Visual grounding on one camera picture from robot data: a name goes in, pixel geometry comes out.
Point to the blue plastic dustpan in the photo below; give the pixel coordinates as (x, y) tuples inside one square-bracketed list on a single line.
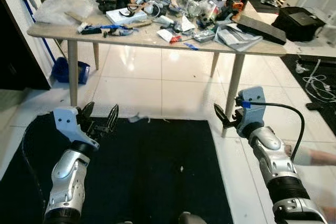
[(71, 72)]

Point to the grey plastic bag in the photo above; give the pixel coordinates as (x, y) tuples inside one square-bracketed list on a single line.
[(236, 38)]

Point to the light wooden table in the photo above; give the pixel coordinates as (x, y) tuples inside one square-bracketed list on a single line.
[(72, 77)]

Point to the blue hand tool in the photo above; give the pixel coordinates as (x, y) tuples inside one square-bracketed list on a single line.
[(115, 29)]

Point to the grey robot right leg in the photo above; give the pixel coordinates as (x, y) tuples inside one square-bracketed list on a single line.
[(192, 219)]

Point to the clear crumpled plastic bag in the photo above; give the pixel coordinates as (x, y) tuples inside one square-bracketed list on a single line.
[(63, 8)]

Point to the black floor mat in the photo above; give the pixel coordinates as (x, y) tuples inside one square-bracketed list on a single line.
[(328, 66), (157, 171)]

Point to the dark flat pad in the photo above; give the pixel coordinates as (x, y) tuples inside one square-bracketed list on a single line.
[(262, 29)]

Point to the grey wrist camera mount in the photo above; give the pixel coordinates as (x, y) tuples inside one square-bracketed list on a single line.
[(252, 100), (68, 121)]

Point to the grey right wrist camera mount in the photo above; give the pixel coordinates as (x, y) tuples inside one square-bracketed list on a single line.
[(252, 100)]

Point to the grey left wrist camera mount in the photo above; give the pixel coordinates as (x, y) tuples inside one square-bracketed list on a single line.
[(68, 121)]

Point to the black hand tool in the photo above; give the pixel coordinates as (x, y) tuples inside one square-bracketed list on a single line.
[(90, 31)]

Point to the black storage box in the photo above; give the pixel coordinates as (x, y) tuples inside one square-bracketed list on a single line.
[(299, 24)]

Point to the dark cabinet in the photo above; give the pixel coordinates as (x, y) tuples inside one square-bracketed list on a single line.
[(16, 51)]

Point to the red and white packet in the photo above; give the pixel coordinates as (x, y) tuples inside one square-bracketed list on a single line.
[(168, 35)]

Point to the white flat box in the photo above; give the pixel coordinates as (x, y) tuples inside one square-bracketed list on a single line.
[(126, 18)]

